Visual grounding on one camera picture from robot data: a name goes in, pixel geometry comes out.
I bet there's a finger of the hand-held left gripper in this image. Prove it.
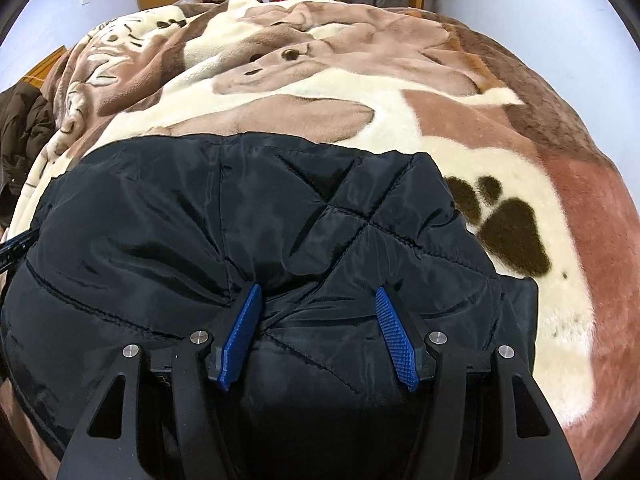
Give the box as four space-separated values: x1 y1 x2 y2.
0 229 40 273

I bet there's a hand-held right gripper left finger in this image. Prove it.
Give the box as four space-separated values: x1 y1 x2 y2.
57 282 264 480

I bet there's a brown coat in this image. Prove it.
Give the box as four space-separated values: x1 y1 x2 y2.
0 82 56 196

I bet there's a wooden bed frame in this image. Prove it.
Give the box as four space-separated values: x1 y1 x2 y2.
24 46 69 87

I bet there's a black puffer jacket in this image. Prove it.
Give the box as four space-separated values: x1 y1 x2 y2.
0 132 538 480

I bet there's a brown and cream printed blanket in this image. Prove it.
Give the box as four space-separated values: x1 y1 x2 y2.
0 0 633 480

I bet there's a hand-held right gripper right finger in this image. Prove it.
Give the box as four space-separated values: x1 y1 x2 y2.
374 286 581 480

